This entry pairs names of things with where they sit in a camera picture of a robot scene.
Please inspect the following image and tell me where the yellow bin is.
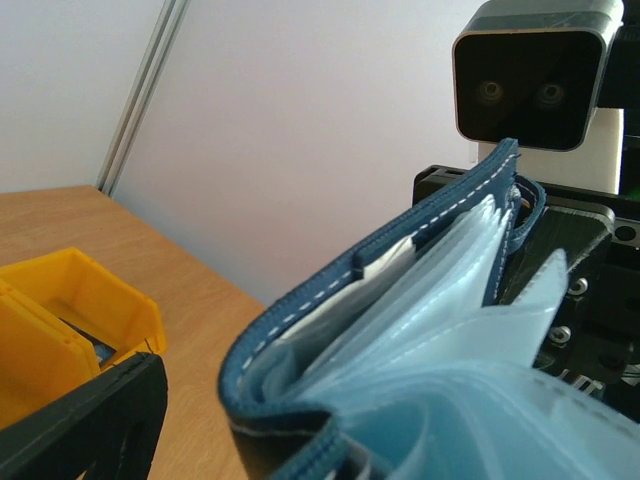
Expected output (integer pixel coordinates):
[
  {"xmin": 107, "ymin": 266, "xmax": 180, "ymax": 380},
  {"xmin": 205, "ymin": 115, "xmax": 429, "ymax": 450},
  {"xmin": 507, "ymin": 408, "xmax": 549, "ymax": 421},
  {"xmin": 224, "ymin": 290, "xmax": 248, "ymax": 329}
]
[
  {"xmin": 1, "ymin": 248, "xmax": 167, "ymax": 370},
  {"xmin": 1, "ymin": 281, "xmax": 100, "ymax": 428}
]

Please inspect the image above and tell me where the middle yellow bin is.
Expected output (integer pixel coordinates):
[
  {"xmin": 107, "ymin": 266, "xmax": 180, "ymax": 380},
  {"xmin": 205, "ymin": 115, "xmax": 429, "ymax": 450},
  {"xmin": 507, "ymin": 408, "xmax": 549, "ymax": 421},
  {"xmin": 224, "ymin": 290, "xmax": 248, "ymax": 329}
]
[{"xmin": 1, "ymin": 281, "xmax": 100, "ymax": 428}]

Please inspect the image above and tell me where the right aluminium frame post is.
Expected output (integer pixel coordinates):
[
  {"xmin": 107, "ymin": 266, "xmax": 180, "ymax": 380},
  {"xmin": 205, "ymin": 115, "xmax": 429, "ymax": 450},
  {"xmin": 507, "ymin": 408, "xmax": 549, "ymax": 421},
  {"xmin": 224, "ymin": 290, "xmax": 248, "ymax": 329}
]
[{"xmin": 96, "ymin": 0, "xmax": 191, "ymax": 197}]

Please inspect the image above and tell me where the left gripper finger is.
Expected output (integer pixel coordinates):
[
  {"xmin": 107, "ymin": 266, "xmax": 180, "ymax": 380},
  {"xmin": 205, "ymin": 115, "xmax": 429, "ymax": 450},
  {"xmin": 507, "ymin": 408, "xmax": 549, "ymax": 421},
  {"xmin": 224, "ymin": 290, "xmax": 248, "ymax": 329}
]
[{"xmin": 1, "ymin": 353, "xmax": 168, "ymax": 479}]

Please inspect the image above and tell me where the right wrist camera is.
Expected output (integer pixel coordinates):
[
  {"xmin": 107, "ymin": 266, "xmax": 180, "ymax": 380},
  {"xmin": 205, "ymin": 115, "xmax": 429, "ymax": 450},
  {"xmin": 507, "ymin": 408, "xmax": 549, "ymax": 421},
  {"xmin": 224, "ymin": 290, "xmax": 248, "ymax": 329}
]
[{"xmin": 451, "ymin": 0, "xmax": 626, "ymax": 194}]

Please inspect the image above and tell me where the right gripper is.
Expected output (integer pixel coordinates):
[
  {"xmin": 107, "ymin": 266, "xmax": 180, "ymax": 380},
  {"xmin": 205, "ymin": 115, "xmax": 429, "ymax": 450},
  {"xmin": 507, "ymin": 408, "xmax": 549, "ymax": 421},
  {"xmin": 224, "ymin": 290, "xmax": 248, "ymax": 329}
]
[{"xmin": 431, "ymin": 175, "xmax": 639, "ymax": 415}]

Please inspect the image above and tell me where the right yellow bin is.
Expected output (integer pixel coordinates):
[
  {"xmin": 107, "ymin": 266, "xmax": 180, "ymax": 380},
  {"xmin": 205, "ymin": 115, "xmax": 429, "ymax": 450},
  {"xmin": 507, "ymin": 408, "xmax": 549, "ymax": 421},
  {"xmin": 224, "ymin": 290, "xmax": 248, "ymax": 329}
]
[{"xmin": 1, "ymin": 248, "xmax": 167, "ymax": 370}]

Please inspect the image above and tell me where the blue card holder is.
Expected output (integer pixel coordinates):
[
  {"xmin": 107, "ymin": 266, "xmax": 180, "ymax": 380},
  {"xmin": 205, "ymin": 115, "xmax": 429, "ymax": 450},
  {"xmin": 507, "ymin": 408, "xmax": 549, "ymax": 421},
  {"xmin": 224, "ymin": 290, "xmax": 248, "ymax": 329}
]
[{"xmin": 218, "ymin": 138, "xmax": 639, "ymax": 479}]

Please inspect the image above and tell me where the blue credit card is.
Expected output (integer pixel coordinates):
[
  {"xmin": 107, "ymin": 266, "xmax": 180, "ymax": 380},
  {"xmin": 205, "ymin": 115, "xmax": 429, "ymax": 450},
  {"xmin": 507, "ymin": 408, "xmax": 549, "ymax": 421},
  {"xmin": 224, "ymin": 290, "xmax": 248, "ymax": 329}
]
[{"xmin": 64, "ymin": 319, "xmax": 124, "ymax": 369}]

